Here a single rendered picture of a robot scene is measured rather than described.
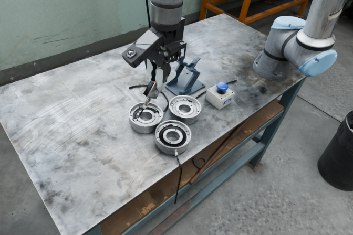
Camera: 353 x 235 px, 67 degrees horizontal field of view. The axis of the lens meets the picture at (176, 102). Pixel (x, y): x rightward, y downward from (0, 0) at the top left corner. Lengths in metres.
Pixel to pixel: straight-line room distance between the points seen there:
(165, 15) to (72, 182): 0.47
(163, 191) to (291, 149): 1.26
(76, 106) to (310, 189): 1.50
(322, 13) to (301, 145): 1.35
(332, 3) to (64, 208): 0.88
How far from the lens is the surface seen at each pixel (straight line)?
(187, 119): 0.82
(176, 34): 0.69
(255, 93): 1.04
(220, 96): 0.91
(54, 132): 0.85
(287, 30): 1.05
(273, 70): 1.12
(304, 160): 2.04
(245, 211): 1.66
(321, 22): 0.93
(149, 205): 0.97
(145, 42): 0.66
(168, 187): 1.00
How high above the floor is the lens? 1.42
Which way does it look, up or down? 43 degrees down
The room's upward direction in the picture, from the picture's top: 8 degrees clockwise
